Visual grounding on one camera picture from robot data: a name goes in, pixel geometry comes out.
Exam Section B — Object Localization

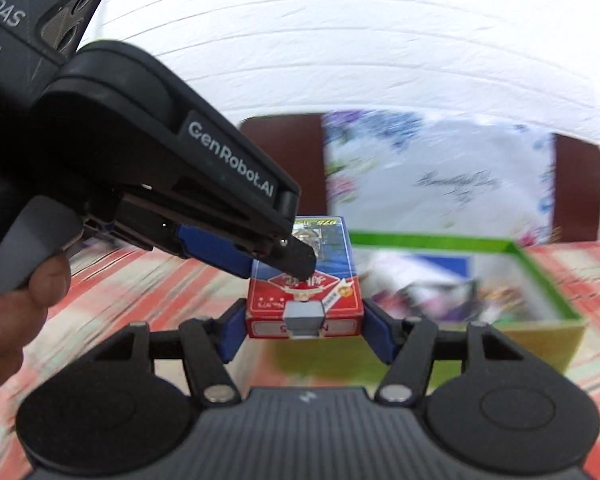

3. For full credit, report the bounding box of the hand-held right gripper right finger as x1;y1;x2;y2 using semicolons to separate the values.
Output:
362;300;525;405

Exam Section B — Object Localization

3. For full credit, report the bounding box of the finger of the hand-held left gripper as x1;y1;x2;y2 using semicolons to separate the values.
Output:
267;235;317;278
175;224;255;278

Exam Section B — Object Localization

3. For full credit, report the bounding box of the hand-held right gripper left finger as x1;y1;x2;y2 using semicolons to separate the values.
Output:
82;299;245;407

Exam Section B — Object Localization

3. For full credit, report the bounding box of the red playing card box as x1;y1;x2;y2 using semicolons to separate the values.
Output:
245;216;367;341

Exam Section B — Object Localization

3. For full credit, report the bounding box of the white and blue product box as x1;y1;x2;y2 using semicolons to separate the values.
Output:
370;252;473;292

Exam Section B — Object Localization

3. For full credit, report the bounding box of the green cardboard box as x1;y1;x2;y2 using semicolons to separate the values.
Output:
272;230;588;386

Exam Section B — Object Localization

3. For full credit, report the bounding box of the person's left hand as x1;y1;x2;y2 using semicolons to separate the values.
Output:
0;252;71;403

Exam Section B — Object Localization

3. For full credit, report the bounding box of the red plaid tablecloth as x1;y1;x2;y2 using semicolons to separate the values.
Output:
0;237;600;480

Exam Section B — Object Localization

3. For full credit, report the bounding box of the brown wooden chair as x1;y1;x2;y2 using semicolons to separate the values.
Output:
240;112;600;246

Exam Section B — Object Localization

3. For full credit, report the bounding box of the floral plastic-wrapped bedding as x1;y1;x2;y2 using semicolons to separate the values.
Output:
321;109;558;248

